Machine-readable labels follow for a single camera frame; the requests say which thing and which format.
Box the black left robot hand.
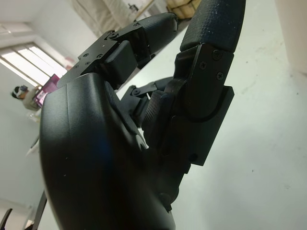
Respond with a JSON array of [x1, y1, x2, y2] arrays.
[[39, 0, 247, 230]]

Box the seated person with headset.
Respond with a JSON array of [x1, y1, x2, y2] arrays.
[[11, 85, 43, 117]]

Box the black stand leg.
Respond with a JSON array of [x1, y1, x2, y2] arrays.
[[31, 188, 49, 230]]

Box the monitor with pink screen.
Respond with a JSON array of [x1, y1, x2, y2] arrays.
[[33, 73, 64, 109]]

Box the bright window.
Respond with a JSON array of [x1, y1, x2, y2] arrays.
[[0, 40, 70, 87]]

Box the translucent plastic cover sheet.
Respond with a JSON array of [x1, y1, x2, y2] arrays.
[[71, 0, 154, 37]]

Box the stack of wooden crates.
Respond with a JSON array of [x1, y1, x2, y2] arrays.
[[166, 0, 200, 20]]

